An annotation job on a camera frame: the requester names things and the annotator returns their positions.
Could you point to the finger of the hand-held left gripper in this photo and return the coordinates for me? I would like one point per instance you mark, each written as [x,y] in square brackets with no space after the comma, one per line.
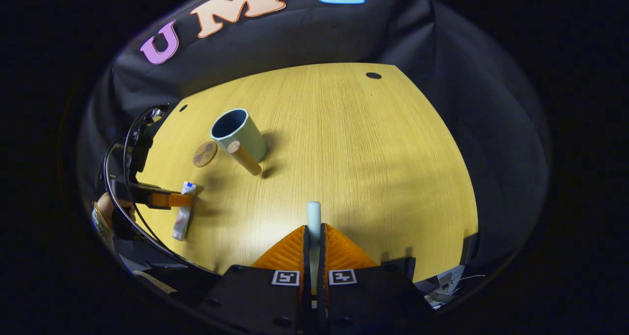
[167,199]

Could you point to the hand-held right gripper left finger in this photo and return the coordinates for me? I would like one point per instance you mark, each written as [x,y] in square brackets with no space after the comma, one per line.
[255,300]

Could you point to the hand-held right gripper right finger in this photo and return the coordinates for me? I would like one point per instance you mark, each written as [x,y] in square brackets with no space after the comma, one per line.
[373,300]

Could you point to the white toothpaste tube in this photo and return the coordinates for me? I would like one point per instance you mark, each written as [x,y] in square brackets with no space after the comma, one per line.
[181,222]

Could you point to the round brown coaster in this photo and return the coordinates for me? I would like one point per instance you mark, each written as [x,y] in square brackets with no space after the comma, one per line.
[204,154]

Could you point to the pale green toothbrush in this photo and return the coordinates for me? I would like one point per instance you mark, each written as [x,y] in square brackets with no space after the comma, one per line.
[313,217]

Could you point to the pale blue cup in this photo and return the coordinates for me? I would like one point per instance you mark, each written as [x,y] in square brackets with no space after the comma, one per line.
[250,138]

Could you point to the black backdrop cloth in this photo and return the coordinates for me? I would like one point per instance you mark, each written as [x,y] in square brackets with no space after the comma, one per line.
[304,35]

